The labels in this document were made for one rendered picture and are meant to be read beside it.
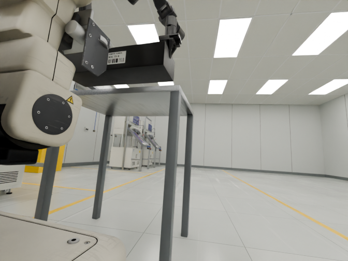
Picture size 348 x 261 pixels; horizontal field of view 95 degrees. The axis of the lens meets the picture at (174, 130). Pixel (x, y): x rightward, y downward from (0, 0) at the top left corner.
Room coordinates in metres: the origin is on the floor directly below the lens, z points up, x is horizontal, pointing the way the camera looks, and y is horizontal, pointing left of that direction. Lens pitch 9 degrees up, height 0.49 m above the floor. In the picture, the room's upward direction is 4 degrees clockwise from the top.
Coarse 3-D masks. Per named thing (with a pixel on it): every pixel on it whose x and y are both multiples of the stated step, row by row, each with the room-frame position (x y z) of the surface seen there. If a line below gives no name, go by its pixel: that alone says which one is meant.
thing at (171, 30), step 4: (168, 28) 0.69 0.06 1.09; (172, 28) 0.69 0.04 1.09; (176, 28) 0.71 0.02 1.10; (168, 32) 0.69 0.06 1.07; (172, 32) 0.69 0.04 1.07; (176, 32) 0.71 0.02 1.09; (160, 36) 0.69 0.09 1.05; (172, 36) 0.68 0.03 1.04; (176, 36) 0.68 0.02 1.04; (176, 40) 0.72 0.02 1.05; (180, 40) 0.71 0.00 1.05; (180, 44) 0.73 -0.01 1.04
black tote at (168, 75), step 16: (112, 48) 0.71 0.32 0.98; (128, 48) 0.68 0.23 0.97; (144, 48) 0.66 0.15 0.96; (160, 48) 0.64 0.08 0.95; (80, 64) 0.75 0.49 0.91; (112, 64) 0.71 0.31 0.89; (128, 64) 0.68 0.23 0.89; (144, 64) 0.66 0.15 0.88; (160, 64) 0.64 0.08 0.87; (80, 80) 0.86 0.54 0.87; (96, 80) 0.84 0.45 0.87; (112, 80) 0.83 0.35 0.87; (128, 80) 0.82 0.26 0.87; (144, 80) 0.81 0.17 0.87; (160, 80) 0.80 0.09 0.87
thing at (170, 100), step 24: (96, 96) 0.81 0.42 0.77; (120, 96) 0.79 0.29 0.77; (144, 96) 0.77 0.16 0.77; (168, 96) 0.75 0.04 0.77; (168, 120) 0.68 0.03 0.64; (192, 120) 1.06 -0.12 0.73; (168, 144) 0.68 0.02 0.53; (48, 168) 0.85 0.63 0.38; (168, 168) 0.68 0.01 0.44; (48, 192) 0.86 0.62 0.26; (96, 192) 1.25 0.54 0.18; (168, 192) 0.67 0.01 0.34; (96, 216) 1.24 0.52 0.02; (168, 216) 0.67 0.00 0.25; (168, 240) 0.67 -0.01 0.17
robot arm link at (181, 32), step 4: (172, 8) 0.69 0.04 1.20; (172, 12) 0.69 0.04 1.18; (176, 16) 0.71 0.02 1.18; (160, 20) 0.73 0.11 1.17; (164, 20) 0.72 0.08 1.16; (164, 24) 0.74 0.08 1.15; (180, 28) 0.74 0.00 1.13; (180, 32) 0.75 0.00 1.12; (180, 36) 0.77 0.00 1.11; (184, 36) 0.78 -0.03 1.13
